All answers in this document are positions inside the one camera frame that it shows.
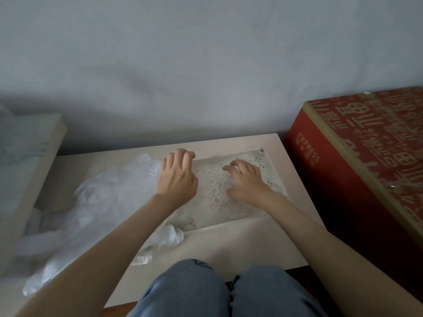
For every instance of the person's left hand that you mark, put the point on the person's left hand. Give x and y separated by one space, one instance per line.
176 181

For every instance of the person's right hand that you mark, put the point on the person's right hand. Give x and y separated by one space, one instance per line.
249 186

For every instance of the person's right thumb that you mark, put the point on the person's right thumb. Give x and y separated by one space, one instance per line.
234 192

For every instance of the person's left fingers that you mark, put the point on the person's left fingers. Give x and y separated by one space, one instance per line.
181 155

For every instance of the white perforated plastic tray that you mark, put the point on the white perforated plastic tray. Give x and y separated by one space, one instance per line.
211 201

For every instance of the person's right forearm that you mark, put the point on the person's right forearm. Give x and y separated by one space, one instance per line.
333 257

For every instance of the person's left forearm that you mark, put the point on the person's left forearm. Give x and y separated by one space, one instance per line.
99 257

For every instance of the white crumpled plastic bag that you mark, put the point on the white crumpled plastic bag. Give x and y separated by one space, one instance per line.
112 198

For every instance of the person's blue jeans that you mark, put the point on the person's blue jeans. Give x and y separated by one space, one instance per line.
214 293

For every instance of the red patterned cardboard box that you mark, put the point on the red patterned cardboard box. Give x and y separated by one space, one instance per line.
360 168

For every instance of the white board with beige edge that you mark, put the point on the white board with beige edge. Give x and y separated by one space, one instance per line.
23 155

